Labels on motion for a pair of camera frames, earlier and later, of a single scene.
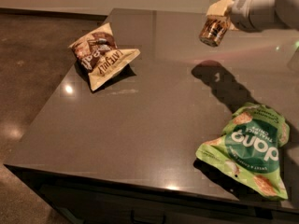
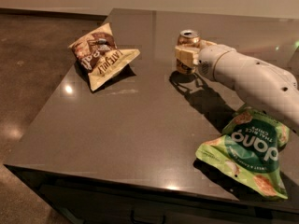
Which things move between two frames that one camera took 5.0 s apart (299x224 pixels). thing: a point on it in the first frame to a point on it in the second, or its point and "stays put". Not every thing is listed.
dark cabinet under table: (87, 201) stays put
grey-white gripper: (249, 10) to (209, 61)
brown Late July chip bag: (99, 54) stays put
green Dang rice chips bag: (249, 147) stays put
